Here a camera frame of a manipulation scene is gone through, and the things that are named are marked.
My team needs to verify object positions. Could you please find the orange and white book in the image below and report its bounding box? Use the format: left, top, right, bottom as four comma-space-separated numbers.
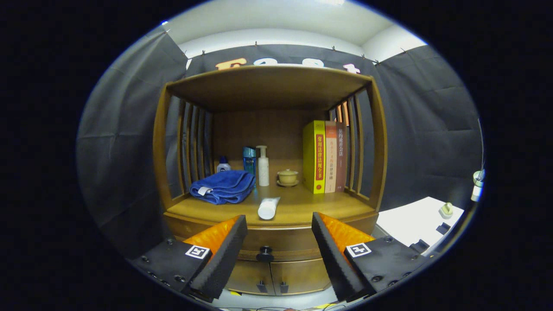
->
324, 121, 337, 194

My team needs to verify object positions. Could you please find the yellow lidded teacup with saucer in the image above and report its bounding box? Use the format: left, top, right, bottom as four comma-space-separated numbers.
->
276, 169, 299, 187

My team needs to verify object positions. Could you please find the folded blue towel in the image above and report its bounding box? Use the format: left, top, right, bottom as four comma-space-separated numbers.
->
190, 170, 256, 205

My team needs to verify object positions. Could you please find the white tube with green print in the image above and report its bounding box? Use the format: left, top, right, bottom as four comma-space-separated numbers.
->
257, 197, 281, 220

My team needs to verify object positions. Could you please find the thick yellow book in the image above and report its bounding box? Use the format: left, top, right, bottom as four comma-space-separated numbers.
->
302, 120, 326, 194

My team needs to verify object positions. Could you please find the white cylindrical device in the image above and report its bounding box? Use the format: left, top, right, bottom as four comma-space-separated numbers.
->
471, 170, 485, 203

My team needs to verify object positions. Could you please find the brown book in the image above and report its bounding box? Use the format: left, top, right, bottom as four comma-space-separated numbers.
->
335, 122, 347, 192

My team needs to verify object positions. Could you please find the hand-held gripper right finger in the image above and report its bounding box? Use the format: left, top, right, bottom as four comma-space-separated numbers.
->
311, 212, 428, 303

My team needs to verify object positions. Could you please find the tall teal bottle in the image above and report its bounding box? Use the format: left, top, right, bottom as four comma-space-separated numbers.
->
242, 147, 257, 175

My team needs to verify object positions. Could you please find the white pump bottle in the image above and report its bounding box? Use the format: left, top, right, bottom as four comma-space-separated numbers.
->
257, 145, 270, 187

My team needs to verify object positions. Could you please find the wooden countertop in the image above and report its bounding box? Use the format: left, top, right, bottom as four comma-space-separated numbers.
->
165, 184, 376, 228

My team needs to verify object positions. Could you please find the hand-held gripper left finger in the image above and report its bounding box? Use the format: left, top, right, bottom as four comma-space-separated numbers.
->
130, 215, 249, 304

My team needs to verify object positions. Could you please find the white side table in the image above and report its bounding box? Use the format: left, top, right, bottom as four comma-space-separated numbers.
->
376, 197, 465, 257

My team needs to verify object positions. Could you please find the wooden cabinet with slatted sides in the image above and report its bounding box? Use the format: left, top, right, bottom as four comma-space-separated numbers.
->
153, 65, 388, 296

